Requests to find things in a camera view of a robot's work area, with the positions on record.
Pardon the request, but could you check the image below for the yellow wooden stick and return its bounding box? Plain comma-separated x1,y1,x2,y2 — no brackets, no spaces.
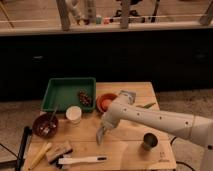
28,143,52,170

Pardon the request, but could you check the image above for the black bar beside table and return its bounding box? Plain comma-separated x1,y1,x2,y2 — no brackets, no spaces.
15,126,32,171

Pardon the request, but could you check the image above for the wooden brush block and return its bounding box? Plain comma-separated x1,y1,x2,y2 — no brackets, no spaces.
46,141,73,164

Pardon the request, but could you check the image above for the black low cabinet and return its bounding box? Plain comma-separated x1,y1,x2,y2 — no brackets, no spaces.
0,29,213,101

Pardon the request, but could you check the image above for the dark metal cup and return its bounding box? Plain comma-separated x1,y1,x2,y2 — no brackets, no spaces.
142,133,158,151

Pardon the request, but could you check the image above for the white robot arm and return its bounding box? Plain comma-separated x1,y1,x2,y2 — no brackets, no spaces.
96,94,213,171

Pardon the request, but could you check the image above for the white paper cup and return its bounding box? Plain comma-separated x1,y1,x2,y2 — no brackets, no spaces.
66,106,82,124

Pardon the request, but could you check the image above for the green plastic tray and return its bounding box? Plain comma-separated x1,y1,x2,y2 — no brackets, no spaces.
41,77,96,113

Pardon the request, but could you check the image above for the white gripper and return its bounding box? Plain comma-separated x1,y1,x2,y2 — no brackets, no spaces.
96,113,118,145

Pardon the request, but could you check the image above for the orange bowl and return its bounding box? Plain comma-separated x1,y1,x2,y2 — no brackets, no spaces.
96,93,117,113

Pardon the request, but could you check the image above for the green vegetable toy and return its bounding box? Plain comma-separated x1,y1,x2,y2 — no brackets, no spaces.
136,103,155,109

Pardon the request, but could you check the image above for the white handled brush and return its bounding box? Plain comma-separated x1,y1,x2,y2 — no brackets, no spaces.
58,156,107,165

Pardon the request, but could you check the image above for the brown pine cone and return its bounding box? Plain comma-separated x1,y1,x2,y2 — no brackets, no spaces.
78,91,92,106

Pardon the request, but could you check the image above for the metal spoon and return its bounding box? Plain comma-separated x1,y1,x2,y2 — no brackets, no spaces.
43,104,59,135

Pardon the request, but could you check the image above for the dark brown bowl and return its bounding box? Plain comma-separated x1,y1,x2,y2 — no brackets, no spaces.
32,114,58,139

